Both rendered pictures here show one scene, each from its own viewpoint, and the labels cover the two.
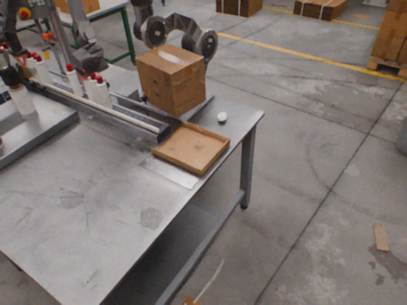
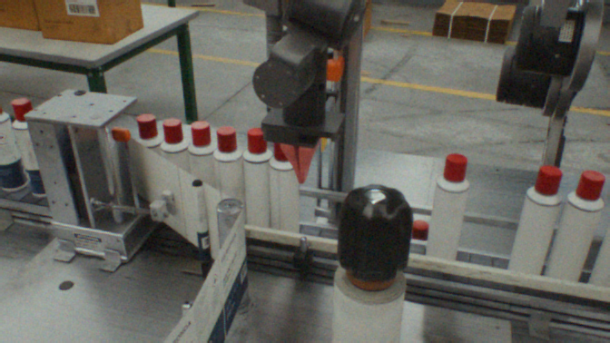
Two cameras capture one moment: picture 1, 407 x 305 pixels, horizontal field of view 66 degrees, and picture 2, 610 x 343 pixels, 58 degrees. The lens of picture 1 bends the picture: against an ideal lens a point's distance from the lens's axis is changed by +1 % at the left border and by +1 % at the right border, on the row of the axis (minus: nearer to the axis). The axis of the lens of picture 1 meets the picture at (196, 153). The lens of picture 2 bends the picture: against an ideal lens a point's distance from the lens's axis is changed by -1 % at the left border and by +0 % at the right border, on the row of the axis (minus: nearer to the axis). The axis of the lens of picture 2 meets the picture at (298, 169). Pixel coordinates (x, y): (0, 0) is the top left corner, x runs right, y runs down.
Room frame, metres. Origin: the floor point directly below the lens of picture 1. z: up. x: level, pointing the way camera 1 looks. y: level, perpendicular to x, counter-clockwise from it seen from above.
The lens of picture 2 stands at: (1.09, 1.19, 1.51)
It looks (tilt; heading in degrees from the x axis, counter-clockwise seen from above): 31 degrees down; 338
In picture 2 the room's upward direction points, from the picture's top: straight up
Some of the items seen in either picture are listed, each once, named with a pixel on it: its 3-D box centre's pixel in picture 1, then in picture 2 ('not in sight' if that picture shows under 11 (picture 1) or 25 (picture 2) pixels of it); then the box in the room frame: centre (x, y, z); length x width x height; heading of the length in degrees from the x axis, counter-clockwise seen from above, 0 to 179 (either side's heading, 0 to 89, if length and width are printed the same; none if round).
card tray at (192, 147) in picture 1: (191, 145); not in sight; (1.17, 0.02, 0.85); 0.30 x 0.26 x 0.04; 52
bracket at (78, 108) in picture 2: not in sight; (83, 107); (1.97, 1.21, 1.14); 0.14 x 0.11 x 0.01; 52
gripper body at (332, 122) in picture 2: (15, 46); (304, 104); (1.71, 0.93, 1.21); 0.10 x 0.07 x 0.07; 52
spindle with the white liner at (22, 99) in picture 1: (19, 92); (368, 298); (1.51, 0.92, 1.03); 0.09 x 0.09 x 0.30
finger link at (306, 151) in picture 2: (20, 57); (294, 151); (1.71, 0.94, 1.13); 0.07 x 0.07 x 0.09; 52
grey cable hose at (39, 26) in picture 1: (41, 31); (274, 58); (1.96, 0.88, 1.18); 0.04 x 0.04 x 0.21
